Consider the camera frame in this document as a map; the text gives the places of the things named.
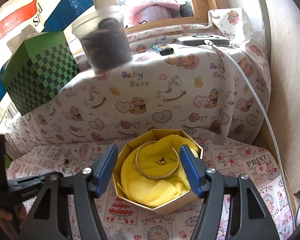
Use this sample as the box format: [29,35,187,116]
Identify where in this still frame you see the white cable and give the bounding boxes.
[204,39,297,228]

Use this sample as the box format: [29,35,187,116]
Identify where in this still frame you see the striped curtain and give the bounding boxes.
[0,0,113,135]

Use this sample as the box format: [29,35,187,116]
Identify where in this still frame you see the clear plastic container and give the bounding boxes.
[71,7,132,73]

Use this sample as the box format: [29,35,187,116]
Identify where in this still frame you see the yellow cloth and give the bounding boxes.
[115,134,199,207]

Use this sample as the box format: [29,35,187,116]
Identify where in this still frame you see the pale wood panel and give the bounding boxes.
[256,0,300,198]

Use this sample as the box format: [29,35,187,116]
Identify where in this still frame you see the pink fabric item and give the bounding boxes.
[126,1,180,27]

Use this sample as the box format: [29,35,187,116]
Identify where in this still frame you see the strawberry printed cloth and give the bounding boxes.
[5,127,294,240]

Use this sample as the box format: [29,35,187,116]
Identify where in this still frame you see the wooden window frame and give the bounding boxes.
[125,0,218,34]

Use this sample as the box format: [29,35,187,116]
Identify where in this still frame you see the octagonal cardboard jewelry box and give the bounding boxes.
[112,129,203,215]

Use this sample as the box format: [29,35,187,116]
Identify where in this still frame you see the grey power bank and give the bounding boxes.
[177,34,230,47]

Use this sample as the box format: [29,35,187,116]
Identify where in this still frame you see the black and yellow lighter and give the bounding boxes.
[152,44,174,55]

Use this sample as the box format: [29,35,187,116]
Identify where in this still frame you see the green checkered tissue box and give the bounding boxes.
[1,26,80,117]

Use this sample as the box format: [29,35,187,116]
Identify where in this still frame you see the jewellery pieces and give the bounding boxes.
[61,156,75,175]

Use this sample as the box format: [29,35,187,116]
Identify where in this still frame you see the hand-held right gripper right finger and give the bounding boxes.
[179,145,280,240]

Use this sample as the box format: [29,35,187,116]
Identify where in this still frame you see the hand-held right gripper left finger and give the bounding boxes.
[16,144,118,240]

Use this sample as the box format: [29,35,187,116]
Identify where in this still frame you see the person's left hand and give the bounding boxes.
[0,205,28,228]

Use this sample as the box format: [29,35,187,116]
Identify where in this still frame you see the gold bangle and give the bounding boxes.
[136,141,179,180]

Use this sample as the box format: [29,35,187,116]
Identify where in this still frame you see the bear printed cloth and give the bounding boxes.
[0,9,272,155]

